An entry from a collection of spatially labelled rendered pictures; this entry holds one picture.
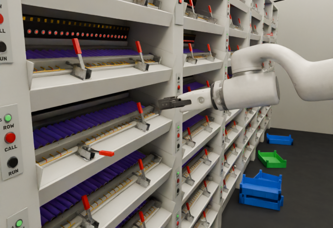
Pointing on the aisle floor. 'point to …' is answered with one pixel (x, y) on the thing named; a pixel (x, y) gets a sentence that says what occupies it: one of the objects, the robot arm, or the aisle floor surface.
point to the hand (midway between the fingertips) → (167, 102)
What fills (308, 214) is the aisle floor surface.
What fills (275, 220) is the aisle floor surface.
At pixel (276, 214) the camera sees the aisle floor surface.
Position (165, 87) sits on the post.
